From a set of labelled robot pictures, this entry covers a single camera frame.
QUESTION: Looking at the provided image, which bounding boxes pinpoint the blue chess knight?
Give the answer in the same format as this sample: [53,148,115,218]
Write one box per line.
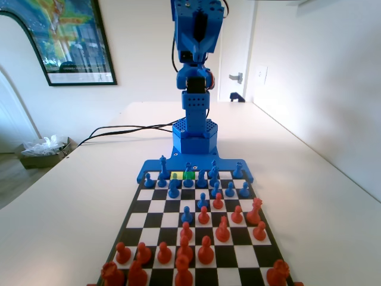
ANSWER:
[196,169,208,188]

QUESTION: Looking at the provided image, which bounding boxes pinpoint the black and white chessboard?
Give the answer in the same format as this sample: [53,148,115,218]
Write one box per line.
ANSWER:
[95,170,295,286]

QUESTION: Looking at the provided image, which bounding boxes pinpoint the red chess rook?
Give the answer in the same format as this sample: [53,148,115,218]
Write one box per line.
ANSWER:
[266,259,291,286]
[100,261,125,286]

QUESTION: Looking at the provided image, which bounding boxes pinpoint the white door with lever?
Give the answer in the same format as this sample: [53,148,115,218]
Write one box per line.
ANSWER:
[218,0,256,102]

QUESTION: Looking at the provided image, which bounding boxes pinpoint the framed map poster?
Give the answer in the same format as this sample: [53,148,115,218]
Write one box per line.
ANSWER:
[0,0,118,87]

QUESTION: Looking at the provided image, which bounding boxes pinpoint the blue base mounting plate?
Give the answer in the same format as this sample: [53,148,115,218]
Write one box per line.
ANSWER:
[136,148,255,184]

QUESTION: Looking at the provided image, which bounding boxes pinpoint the crumpled clear plastic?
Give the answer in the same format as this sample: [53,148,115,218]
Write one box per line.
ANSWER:
[21,134,68,157]

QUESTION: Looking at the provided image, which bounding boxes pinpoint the cardboard box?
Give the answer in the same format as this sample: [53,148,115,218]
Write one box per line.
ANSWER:
[16,136,79,170]

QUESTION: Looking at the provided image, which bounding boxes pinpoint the black camera cable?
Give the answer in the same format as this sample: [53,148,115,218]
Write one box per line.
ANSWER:
[171,41,180,74]

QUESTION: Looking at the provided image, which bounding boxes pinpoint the white light switch plate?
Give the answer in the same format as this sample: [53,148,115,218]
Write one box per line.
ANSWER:
[256,65,268,86]

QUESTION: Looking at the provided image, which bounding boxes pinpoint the black power cable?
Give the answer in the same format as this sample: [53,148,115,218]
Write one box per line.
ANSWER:
[89,119,181,138]
[77,125,175,147]

